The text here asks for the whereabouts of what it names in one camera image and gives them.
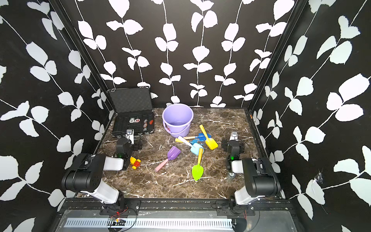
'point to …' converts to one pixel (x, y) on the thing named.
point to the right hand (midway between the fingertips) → (232, 136)
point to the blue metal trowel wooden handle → (201, 137)
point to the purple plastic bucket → (177, 118)
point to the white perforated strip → (150, 223)
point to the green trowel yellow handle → (197, 170)
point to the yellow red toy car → (135, 163)
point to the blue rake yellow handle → (192, 141)
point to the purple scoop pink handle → (173, 153)
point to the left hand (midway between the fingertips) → (133, 135)
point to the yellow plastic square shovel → (210, 142)
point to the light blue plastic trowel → (195, 148)
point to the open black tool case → (133, 110)
